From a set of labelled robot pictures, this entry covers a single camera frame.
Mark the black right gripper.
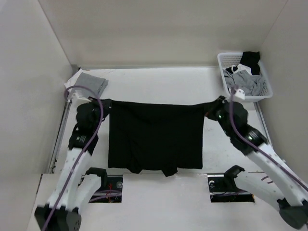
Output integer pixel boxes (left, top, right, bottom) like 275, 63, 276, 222
203, 95, 233, 136

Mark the black tank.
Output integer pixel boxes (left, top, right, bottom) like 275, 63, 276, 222
107, 100, 210, 177
240, 51, 260, 75

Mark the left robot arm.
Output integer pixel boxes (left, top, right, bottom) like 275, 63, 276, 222
34, 98, 112, 231

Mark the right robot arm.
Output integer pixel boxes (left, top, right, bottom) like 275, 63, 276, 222
205, 96, 308, 230

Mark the folded grey tank top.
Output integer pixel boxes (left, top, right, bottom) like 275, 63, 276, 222
75, 73, 109, 97

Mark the folded white tank top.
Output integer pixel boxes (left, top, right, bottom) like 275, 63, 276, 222
64, 71, 81, 92

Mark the grey tank top in basket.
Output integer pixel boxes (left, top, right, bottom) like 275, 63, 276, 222
223, 70, 266, 96

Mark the white tank top in basket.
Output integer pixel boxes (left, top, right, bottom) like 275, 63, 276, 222
227, 64, 252, 93

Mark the black tank top in basket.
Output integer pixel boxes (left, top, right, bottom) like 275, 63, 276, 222
240, 51, 260, 75

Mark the white plastic laundry basket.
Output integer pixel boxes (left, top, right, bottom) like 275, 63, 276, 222
217, 52, 273, 103

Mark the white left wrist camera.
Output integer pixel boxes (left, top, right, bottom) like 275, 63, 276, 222
66, 89, 90, 103

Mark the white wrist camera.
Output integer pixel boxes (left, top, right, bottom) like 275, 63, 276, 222
231, 88, 245, 101
66, 89, 90, 103

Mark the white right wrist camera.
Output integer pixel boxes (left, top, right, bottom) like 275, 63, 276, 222
231, 88, 245, 101

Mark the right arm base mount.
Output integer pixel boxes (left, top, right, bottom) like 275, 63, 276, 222
207, 165, 255, 203

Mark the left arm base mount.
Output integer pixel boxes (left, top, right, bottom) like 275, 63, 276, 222
89, 175, 123, 204

